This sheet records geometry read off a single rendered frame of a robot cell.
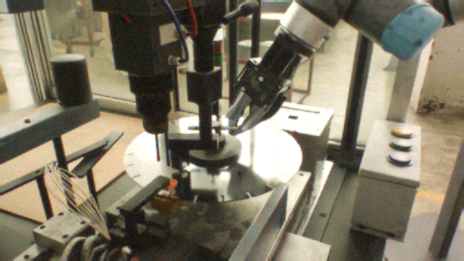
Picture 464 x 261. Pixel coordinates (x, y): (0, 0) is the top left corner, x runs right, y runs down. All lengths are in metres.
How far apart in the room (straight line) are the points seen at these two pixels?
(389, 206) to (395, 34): 0.38
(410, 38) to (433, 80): 3.16
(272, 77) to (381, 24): 0.17
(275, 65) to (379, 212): 0.39
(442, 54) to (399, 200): 2.91
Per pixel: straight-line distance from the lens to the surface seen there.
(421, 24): 0.54
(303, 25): 0.57
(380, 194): 0.79
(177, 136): 0.59
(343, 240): 0.82
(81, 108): 0.68
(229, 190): 0.56
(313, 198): 0.90
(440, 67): 3.67
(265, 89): 0.57
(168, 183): 0.55
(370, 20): 0.55
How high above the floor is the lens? 1.27
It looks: 25 degrees down
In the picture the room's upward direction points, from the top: straight up
